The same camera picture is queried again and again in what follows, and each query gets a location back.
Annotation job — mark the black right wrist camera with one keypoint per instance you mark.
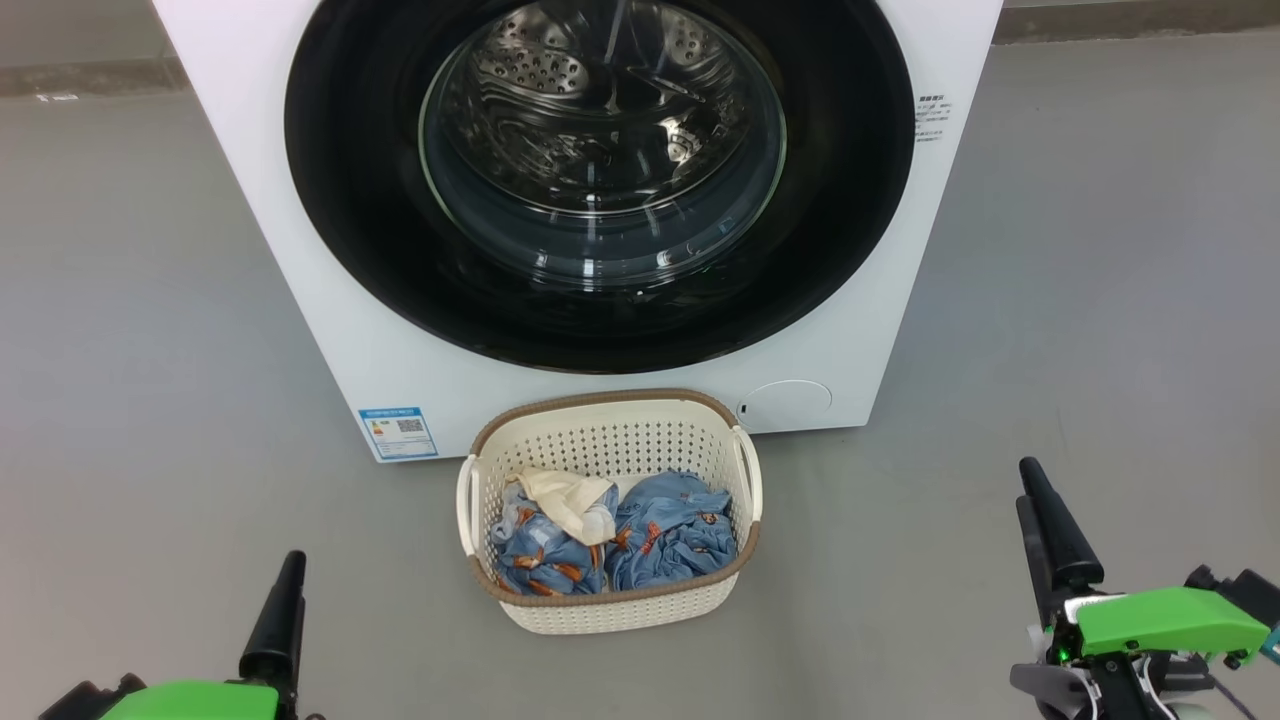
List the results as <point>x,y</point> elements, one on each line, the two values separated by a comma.
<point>1235,590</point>

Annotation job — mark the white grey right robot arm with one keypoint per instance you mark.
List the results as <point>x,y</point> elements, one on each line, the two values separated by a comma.
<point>1050,690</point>

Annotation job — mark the black round glass washer door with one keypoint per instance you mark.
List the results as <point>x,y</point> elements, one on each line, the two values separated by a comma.
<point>360,200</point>

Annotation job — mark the white front-load washing machine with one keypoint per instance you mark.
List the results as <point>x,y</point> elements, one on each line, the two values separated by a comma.
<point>250,200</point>

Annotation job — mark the cream perforated laundry basket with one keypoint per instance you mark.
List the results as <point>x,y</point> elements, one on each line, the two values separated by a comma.
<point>610,435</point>

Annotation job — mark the blue energy label sticker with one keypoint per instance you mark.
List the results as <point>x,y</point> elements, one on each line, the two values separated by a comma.
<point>398,432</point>

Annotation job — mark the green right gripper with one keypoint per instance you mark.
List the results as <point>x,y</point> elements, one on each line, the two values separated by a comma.
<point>1170,620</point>

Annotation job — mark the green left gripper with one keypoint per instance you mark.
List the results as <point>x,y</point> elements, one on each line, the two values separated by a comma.
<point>190,702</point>

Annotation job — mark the small printed text sticker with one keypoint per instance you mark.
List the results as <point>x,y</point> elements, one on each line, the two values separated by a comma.
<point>930,118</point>

